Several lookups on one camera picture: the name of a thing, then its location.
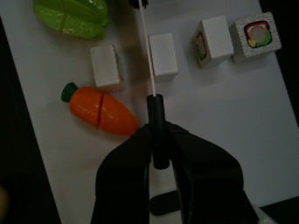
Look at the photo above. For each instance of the green toy leaf vegetable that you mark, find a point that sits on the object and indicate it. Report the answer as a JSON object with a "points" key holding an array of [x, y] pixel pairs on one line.
{"points": [[74, 17]]}

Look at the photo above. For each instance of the speckled sushi roll toy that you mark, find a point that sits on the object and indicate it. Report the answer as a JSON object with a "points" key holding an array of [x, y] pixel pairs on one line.
{"points": [[258, 35]]}

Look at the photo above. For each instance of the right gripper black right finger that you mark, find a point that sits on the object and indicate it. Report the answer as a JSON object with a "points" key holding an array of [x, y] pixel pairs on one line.
{"points": [[210, 180]]}

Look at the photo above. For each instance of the white sushi block toy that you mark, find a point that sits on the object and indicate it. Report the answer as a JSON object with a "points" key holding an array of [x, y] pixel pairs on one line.
{"points": [[106, 65], [163, 54], [217, 36]]}

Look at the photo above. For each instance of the orange toy carrot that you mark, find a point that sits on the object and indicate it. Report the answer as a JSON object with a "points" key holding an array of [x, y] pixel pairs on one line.
{"points": [[102, 111]]}

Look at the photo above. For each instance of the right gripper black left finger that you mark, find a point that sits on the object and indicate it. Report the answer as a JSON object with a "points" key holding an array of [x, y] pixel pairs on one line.
{"points": [[125, 180]]}

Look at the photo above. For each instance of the white cutting board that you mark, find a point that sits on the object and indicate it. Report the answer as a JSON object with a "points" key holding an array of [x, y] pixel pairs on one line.
{"points": [[222, 116]]}

